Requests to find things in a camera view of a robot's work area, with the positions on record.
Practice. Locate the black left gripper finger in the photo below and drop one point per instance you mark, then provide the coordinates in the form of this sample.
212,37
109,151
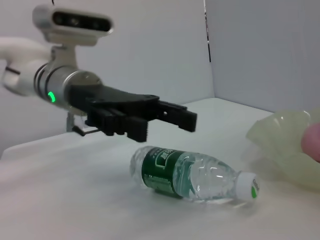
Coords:
185,118
135,128

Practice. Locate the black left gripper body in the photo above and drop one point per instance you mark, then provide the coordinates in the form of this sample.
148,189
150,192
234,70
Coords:
112,100

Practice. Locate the clear green-label water bottle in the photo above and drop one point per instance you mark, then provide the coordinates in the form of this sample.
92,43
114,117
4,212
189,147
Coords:
200,175

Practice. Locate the pink peach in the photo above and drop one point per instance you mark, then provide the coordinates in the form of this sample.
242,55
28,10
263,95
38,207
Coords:
312,142

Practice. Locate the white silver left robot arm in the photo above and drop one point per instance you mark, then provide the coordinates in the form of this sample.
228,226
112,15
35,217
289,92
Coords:
27,72

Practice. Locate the green glass fruit plate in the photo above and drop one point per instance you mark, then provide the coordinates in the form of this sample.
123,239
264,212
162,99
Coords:
280,135

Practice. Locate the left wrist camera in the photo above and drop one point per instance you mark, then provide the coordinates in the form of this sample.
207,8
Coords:
75,21

